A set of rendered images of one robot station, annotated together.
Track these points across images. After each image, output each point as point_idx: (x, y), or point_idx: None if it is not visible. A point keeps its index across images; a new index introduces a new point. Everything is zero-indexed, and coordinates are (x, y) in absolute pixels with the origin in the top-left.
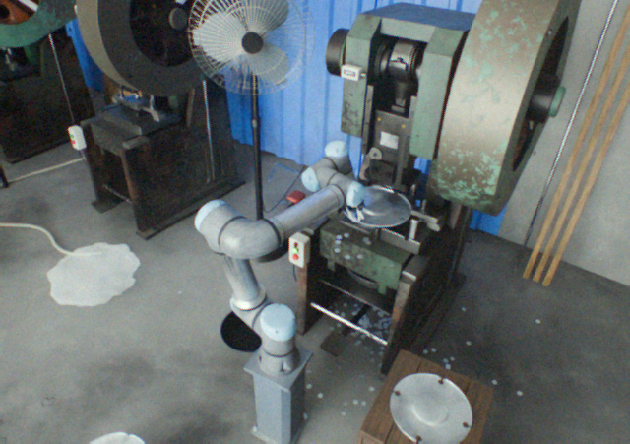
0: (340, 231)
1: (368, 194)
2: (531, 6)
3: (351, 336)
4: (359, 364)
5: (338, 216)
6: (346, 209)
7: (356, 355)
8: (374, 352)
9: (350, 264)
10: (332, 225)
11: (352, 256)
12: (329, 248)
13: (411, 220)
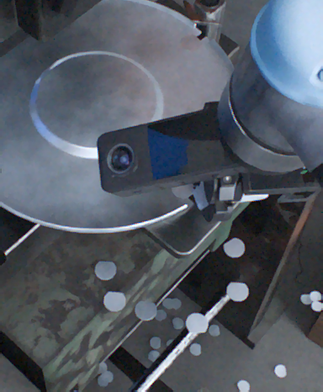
0: (76, 290)
1: (1, 108)
2: None
3: (111, 386)
4: (207, 384)
5: (0, 275)
6: (289, 197)
7: (178, 386)
8: (172, 338)
9: (149, 299)
10: (30, 315)
11: (154, 279)
12: (82, 359)
13: (214, 13)
